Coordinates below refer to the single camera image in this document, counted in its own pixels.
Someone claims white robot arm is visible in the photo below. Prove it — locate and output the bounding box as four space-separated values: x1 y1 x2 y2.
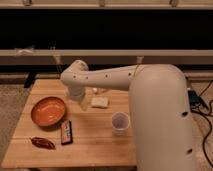
60 60 197 171

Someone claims blue black power box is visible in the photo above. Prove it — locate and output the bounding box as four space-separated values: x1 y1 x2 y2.
188 90 200 106

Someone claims black cable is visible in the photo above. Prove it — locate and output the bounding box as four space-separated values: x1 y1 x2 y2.
191 79 213 168

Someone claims orange bowl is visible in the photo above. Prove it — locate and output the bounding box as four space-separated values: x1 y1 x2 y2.
31 97 66 127

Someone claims white sponge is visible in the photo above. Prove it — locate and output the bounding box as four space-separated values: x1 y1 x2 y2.
91 97 109 108

